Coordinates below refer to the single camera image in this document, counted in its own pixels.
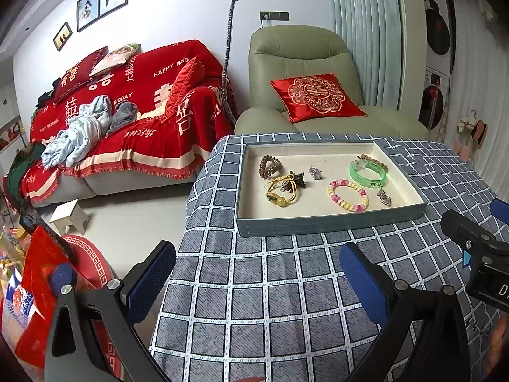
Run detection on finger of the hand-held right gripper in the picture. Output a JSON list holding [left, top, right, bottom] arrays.
[[441, 209, 509, 256], [489, 198, 509, 223]]

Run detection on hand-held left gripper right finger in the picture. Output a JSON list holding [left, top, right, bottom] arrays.
[[340, 241, 472, 382]]

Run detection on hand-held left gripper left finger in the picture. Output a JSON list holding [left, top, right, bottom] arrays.
[[44, 240, 178, 382]]

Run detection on grey-green jewelry tray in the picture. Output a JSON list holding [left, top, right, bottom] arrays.
[[235, 140, 428, 238]]

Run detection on pink yellow beaded bracelet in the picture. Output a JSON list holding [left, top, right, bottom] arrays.
[[327, 179, 369, 212]]

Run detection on green plastic bangle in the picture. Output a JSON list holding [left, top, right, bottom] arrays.
[[349, 159, 388, 189]]

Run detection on yellow cord bead bracelet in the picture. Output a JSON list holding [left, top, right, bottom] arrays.
[[265, 174, 303, 208]]

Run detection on black hair claw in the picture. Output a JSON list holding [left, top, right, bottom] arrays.
[[278, 170, 308, 191]]

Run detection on person's right forearm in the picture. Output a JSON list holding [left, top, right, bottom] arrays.
[[485, 310, 509, 378]]

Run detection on red round patterned rug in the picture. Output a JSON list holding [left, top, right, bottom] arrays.
[[59, 235, 168, 382]]

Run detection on grey checked tablecloth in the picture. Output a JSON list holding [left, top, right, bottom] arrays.
[[148, 133, 509, 382]]

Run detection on beige sofa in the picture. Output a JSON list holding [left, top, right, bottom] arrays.
[[28, 40, 239, 209]]

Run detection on white stool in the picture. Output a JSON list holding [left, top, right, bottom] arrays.
[[50, 199, 91, 236]]

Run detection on red paper bag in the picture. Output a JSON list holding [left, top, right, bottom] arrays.
[[14, 225, 76, 361]]

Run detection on sofa with red cover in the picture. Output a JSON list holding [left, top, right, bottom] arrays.
[[20, 40, 239, 208]]

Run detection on light blue clothes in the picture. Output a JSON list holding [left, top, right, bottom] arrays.
[[41, 95, 113, 168]]

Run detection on grey clothes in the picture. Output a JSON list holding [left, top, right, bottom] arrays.
[[105, 101, 139, 136]]

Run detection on dark green cloth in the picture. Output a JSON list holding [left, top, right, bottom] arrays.
[[2, 143, 46, 211]]

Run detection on red embroidered cushion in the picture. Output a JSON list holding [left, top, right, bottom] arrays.
[[269, 73, 368, 124]]

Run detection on red satin pillow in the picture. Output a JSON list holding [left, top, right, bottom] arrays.
[[161, 56, 206, 126]]

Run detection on red pillow with white characters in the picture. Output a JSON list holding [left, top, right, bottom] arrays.
[[52, 46, 109, 104]]

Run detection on photo print pillow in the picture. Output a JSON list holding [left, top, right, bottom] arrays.
[[88, 42, 142, 77]]

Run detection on pale blue curtain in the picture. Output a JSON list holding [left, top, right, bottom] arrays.
[[329, 0, 402, 108]]

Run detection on grey-green armchair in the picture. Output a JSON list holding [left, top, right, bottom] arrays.
[[234, 25, 430, 141]]

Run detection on hanging wall ornaments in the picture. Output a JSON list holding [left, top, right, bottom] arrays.
[[453, 109, 488, 160]]

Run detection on brown braided bracelet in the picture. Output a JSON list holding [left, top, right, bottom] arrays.
[[357, 153, 389, 172]]

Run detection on brown spiral hair tie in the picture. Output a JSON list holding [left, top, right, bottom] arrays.
[[259, 155, 282, 178]]

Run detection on small framed wall photo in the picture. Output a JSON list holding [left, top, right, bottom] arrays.
[[53, 22, 73, 52]]

